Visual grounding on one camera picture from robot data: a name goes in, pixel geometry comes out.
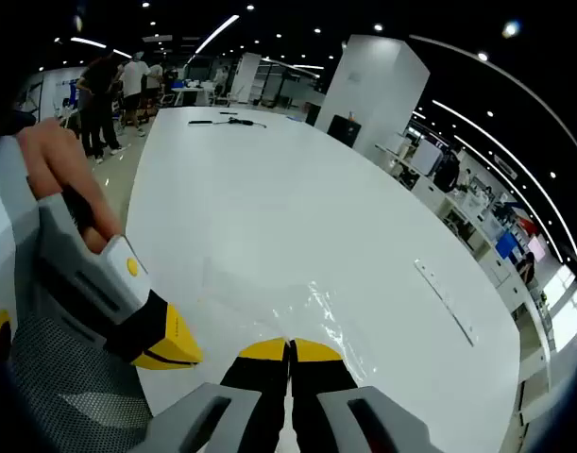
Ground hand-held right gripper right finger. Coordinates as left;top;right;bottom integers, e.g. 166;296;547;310
289;337;444;453

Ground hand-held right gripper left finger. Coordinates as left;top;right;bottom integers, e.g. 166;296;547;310
141;337;290;453

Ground clear plastic food packaging bag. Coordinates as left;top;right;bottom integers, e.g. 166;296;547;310
271;278;370;379
198;256;317;331

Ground person's left hand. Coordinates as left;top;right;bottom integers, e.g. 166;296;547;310
15;117;125;255

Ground grey mesh office chair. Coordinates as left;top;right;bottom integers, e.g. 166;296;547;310
8;314;155;453

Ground long white ruler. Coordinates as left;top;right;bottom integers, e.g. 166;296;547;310
413;258;477;348

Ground white desk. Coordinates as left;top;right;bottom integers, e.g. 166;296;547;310
171;86;214;108

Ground white counter cabinets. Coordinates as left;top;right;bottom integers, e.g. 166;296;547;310
376;140;553;383

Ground blue storage box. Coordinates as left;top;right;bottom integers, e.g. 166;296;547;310
495;229;520;261

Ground white box appliance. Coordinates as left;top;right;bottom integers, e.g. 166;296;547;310
410;138;446;178

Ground black cable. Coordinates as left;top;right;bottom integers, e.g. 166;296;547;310
211;117;268;130

